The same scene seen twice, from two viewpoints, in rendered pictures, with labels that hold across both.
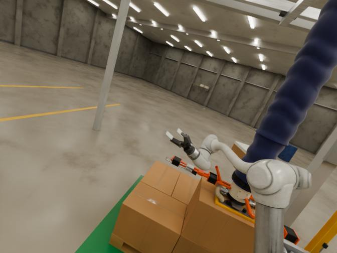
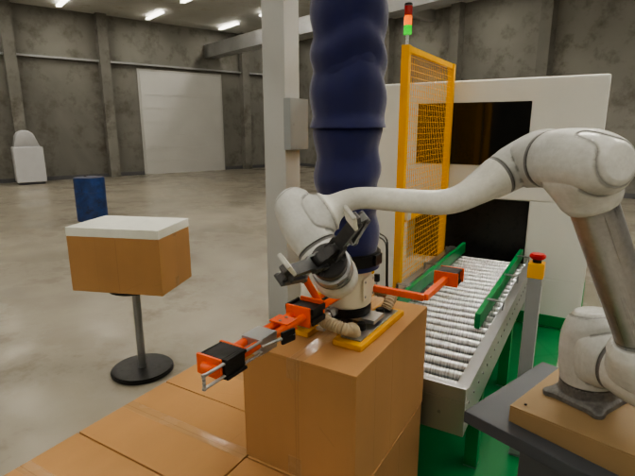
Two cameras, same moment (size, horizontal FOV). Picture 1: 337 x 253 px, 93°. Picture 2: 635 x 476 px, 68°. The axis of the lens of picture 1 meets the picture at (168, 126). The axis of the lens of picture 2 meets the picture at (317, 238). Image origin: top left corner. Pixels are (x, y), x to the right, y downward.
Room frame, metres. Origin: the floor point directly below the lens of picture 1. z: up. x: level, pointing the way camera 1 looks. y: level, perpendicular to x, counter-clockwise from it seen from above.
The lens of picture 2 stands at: (0.79, 0.69, 1.60)
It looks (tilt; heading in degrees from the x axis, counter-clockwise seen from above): 13 degrees down; 291
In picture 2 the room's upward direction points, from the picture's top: straight up
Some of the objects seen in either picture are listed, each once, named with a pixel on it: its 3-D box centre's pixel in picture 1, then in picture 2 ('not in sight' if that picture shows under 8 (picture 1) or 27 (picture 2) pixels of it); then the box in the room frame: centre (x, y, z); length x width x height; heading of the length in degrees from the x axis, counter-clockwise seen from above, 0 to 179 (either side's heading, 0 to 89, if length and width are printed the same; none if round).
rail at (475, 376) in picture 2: not in sight; (508, 314); (0.66, -2.24, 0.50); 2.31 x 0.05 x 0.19; 80
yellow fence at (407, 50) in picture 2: not in sight; (424, 201); (1.29, -2.96, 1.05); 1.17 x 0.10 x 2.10; 80
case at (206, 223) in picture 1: (222, 218); (342, 375); (1.25, -0.77, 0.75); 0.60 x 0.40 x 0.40; 80
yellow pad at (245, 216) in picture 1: (235, 207); (370, 322); (1.15, -0.76, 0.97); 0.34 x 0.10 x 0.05; 79
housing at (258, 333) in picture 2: (189, 167); (259, 340); (1.33, -0.32, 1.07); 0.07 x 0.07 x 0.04; 79
